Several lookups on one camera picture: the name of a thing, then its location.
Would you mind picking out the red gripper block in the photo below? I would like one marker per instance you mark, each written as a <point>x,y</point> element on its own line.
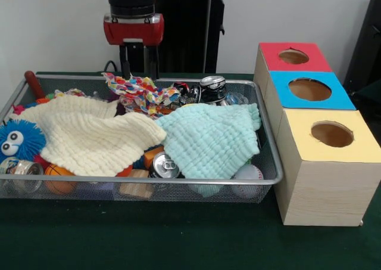
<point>134,28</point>

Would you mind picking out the colourful polka dot cloth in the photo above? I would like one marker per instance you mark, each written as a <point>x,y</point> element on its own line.
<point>140,88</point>

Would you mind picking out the shallow clear mesh bin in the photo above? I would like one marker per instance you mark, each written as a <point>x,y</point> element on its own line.
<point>208,192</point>

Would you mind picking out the wooden box with three holes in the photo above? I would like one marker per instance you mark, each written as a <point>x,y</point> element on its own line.
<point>327,192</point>

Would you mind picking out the crushed black and white can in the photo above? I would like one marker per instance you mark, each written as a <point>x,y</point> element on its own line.
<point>212,88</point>

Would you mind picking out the cream waffle cloth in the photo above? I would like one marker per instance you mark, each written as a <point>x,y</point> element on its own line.
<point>83,133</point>

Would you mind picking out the mint waffle cloth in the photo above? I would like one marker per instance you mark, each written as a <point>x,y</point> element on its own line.
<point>208,139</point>

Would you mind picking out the silver drink can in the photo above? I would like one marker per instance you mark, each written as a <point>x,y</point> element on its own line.
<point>163,164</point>

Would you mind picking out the blue spiky ball with eyes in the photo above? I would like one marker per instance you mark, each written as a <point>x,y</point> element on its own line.
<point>26,136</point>

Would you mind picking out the small orange basketball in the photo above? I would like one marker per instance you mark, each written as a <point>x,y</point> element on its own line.
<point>56,171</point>

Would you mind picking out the white baseball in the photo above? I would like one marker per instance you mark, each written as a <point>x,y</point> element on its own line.
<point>248,173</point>

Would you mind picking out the labelled tin can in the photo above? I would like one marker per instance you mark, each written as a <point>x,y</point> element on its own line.
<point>21,168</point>

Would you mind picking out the dark green table cloth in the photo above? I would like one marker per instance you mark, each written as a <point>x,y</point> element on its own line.
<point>178,237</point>

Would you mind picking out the neighbouring green covered table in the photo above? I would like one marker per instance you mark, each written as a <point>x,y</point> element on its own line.
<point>369,98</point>

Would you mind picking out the black upright stand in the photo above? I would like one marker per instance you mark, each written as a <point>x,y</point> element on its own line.
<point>372,28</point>

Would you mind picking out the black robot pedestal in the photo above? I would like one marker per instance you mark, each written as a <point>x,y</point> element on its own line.
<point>184,28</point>

